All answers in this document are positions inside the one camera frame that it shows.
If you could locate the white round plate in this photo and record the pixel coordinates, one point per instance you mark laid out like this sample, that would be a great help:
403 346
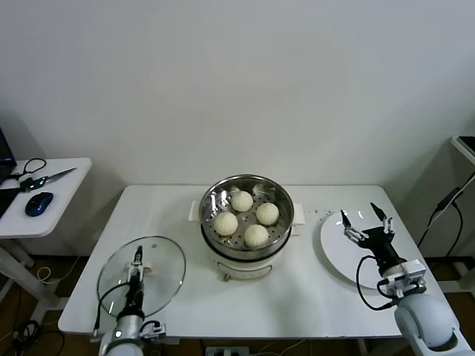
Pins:
334 252

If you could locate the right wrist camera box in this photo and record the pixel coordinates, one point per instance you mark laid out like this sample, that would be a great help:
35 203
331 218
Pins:
410 271

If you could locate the white electric cooker base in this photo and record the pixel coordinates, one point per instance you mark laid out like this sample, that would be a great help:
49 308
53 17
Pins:
245 269

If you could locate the round glass pot lid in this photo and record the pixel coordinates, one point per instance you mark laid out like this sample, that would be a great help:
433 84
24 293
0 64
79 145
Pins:
163 282

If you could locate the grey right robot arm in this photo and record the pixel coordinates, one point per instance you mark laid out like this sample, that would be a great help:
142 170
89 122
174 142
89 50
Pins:
423 322

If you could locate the perforated steel steamer basket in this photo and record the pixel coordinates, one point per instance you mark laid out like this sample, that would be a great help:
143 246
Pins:
282 222

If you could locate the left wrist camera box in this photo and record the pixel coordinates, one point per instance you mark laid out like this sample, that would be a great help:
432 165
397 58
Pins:
154 329

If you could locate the blue computer mouse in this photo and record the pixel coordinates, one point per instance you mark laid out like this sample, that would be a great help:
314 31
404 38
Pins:
39 204

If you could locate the white steamed baozi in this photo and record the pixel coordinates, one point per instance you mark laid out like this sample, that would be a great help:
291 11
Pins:
242 201
226 223
267 214
256 235

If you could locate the white side table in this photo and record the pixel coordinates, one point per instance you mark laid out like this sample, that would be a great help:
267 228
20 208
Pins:
55 207

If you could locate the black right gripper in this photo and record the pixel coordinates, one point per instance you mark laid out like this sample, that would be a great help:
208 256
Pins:
384 246

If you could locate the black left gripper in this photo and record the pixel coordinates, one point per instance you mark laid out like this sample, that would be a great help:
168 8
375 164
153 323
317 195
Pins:
135 300

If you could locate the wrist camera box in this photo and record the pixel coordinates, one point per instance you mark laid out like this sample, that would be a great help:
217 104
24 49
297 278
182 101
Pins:
410 271
154 329

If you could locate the white power strip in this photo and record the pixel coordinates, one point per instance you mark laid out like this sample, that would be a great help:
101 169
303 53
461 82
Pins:
226 351

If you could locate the black laptop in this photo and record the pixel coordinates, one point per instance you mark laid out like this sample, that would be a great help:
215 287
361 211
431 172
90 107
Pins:
5 152

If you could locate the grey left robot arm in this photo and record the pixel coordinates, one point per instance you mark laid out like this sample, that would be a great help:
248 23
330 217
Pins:
122 341

